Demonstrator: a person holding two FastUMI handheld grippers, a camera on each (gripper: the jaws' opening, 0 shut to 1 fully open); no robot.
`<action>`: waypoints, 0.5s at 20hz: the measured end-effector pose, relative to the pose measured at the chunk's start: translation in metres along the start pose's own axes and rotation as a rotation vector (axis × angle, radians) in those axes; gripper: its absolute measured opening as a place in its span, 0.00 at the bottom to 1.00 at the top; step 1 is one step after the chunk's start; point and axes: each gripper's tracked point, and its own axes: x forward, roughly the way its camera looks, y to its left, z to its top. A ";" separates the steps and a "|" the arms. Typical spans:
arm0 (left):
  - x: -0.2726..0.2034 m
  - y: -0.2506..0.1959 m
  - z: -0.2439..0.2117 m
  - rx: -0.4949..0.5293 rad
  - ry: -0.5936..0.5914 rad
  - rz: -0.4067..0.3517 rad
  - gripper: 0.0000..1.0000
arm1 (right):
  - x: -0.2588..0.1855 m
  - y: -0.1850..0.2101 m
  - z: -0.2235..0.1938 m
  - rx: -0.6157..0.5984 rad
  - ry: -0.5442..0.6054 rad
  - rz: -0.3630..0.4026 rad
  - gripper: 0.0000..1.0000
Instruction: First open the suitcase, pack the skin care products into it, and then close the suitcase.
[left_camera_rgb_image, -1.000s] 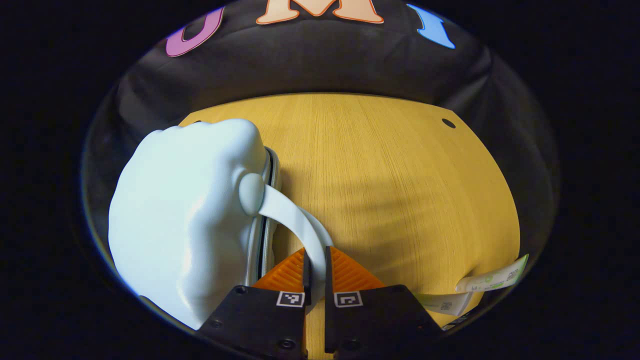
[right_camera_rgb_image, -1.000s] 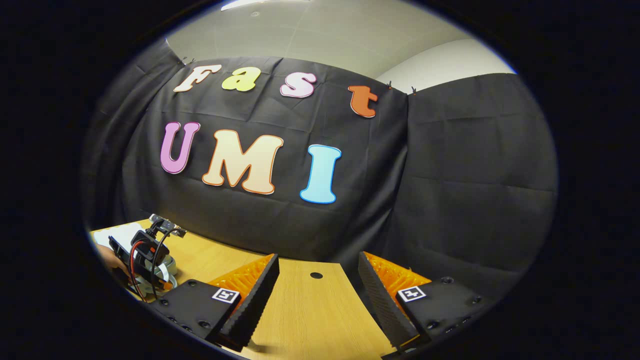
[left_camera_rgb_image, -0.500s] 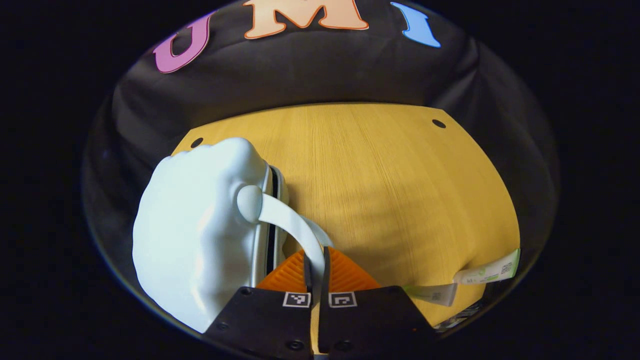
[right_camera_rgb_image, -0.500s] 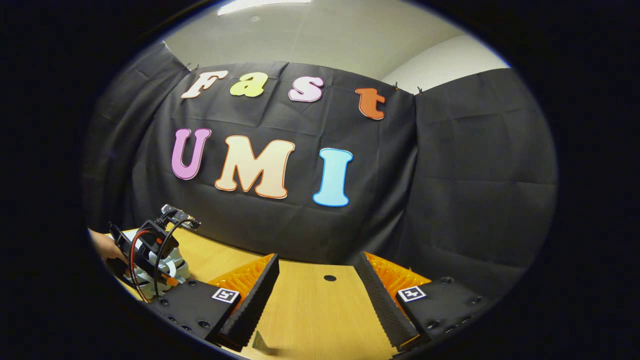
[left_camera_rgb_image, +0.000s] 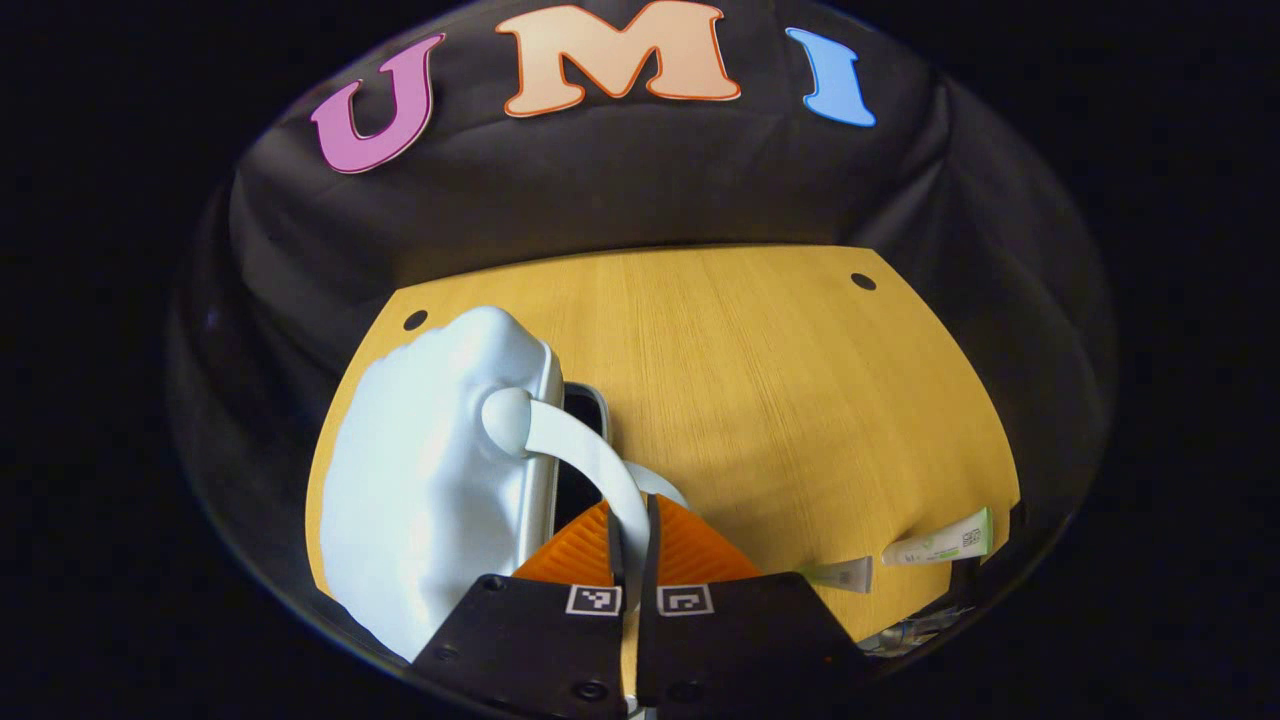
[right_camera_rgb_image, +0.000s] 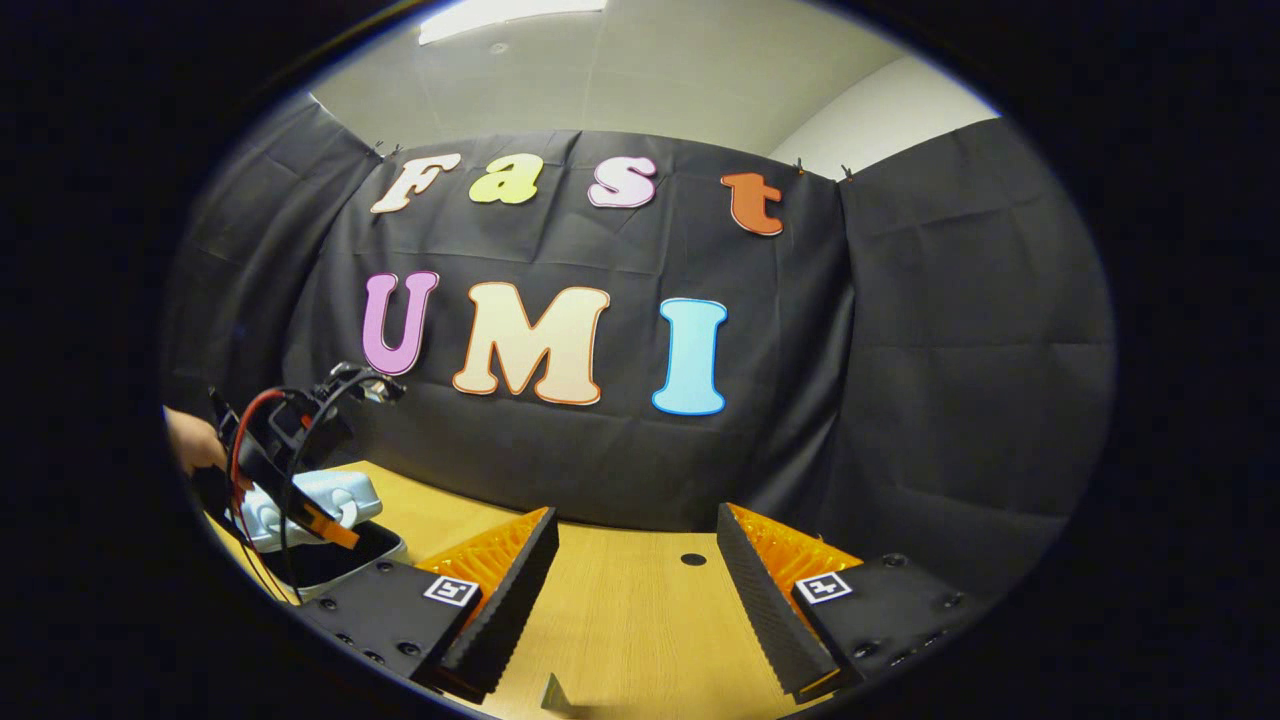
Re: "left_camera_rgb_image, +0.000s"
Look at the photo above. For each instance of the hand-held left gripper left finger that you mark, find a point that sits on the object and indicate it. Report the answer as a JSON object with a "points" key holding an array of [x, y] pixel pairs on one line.
{"points": [[530, 640]]}

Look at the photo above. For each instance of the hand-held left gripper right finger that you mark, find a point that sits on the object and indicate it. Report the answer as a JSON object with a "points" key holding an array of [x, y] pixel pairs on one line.
{"points": [[740, 640]]}

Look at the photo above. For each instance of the small pale green tube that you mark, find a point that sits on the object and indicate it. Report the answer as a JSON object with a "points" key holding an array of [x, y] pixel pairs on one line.
{"points": [[845, 575]]}

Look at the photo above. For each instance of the light blue suitcase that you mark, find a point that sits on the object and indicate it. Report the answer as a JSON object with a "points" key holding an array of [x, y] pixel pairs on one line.
{"points": [[420, 480]]}

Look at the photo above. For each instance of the white tube green stripe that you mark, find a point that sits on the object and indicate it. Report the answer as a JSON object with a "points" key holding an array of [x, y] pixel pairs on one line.
{"points": [[940, 543]]}

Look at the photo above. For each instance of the black backdrop cloth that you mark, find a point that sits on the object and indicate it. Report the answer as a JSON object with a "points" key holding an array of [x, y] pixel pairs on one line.
{"points": [[600, 180]]}

